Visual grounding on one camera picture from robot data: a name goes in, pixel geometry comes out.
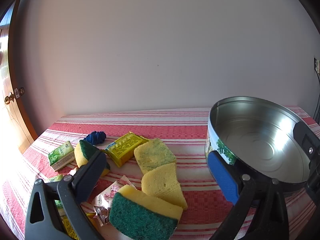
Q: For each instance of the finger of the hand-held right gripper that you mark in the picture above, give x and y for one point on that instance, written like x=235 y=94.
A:
x=306 y=140

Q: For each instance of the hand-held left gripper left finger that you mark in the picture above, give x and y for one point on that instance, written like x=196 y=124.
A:
x=90 y=172

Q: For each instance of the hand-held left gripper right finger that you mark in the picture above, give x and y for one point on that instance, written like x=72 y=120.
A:
x=221 y=177

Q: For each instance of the yellow sponge with green pad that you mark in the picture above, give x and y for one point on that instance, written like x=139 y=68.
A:
x=83 y=155
x=140 y=217

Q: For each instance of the pink floral snack packet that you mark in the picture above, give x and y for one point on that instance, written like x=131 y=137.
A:
x=111 y=192

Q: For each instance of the green tea-leaf tissue pack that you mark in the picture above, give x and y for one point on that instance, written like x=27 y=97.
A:
x=60 y=155
x=55 y=178

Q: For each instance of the blue cloth ball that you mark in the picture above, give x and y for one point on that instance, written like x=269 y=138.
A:
x=96 y=137

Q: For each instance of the silver foil snack packet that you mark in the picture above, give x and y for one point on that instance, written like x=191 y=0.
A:
x=102 y=212

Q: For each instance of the yellow snack packet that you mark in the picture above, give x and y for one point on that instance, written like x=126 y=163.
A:
x=125 y=147
x=68 y=227

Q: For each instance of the round metal tin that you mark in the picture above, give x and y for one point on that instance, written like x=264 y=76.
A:
x=255 y=135

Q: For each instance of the plain yellow sponge wedge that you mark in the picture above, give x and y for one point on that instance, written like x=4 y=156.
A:
x=160 y=182

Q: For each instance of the worn green-flecked yellow sponge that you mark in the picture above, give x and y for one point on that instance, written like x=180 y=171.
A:
x=152 y=155

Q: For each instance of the red striped tablecloth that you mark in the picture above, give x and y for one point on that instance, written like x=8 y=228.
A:
x=190 y=130

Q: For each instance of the brown wooden door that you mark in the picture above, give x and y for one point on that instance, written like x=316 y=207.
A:
x=22 y=120

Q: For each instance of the door latch plate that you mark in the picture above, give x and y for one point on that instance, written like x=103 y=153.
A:
x=19 y=92

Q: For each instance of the brass door knob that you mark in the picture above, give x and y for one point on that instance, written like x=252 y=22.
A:
x=9 y=98

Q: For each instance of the white wall socket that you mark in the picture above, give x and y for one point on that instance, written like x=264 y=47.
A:
x=317 y=65

